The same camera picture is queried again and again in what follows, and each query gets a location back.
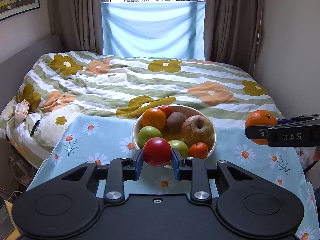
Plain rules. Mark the green apple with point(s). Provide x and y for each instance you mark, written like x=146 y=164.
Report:
x=147 y=133
x=181 y=147

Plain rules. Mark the large orange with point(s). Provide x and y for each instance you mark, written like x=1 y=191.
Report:
x=154 y=117

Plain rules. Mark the small tangerine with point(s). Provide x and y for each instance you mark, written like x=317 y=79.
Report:
x=198 y=150

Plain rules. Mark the brown kiwi fruit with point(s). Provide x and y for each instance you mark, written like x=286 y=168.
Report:
x=175 y=122

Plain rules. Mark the brown curtain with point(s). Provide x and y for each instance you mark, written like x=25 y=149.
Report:
x=232 y=32
x=78 y=23

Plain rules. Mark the light blue daisy tablecloth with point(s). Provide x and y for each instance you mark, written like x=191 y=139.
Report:
x=102 y=139

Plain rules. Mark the black small device on bed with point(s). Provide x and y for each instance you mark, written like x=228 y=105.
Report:
x=35 y=127

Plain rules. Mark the small red tomato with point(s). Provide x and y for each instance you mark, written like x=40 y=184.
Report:
x=157 y=152
x=167 y=110

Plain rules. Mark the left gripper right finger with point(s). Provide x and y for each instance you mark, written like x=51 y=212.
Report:
x=197 y=172

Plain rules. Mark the right brown curtain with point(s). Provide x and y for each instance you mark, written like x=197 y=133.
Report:
x=232 y=32

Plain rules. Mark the cream ceramic bowl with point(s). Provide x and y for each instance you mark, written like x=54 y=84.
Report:
x=188 y=111

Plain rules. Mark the floral striped duvet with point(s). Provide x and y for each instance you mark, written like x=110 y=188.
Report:
x=61 y=86

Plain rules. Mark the left brown curtain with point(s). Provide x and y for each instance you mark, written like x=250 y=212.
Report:
x=78 y=23

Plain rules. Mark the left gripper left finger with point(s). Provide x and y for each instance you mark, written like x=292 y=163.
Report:
x=116 y=173

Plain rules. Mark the large wrinkled brown apple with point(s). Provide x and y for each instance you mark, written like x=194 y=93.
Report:
x=197 y=128

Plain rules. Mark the crumpled patterned paper packet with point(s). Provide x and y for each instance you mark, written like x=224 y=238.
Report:
x=21 y=110

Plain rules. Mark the small red tomato front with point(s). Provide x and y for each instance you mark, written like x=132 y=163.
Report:
x=157 y=152

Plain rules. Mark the light blue window cloth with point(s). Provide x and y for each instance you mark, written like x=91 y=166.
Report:
x=154 y=29

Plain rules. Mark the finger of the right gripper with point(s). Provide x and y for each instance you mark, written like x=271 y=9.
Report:
x=287 y=121

